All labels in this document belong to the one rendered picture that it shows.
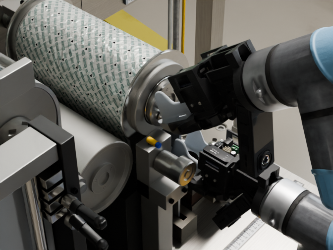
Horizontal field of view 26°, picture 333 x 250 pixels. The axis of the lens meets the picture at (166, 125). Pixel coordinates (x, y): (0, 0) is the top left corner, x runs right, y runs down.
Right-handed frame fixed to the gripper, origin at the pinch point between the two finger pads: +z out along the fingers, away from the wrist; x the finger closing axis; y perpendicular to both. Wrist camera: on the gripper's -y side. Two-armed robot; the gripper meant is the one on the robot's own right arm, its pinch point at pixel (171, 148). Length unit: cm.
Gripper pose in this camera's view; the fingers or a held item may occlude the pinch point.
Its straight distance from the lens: 120.0
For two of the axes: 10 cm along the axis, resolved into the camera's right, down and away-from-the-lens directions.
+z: -7.5, -4.3, 4.9
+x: -6.6, 5.0, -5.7
